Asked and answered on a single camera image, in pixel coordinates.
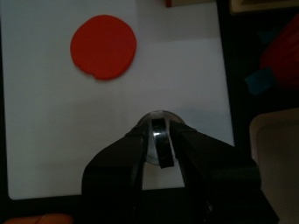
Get blue utensil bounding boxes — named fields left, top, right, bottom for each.
left=245, top=67, right=278, bottom=96

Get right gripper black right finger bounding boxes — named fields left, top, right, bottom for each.
left=168, top=119, right=281, bottom=224

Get beige pink tray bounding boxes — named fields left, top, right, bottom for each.
left=249, top=108, right=299, bottom=224

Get pink red cup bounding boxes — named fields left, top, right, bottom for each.
left=258, top=16, right=299, bottom=90

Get flat red dough disc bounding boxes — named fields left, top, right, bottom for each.
left=70, top=14, right=138, bottom=81

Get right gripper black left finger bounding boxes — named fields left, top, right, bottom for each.
left=80, top=122, right=150, bottom=224

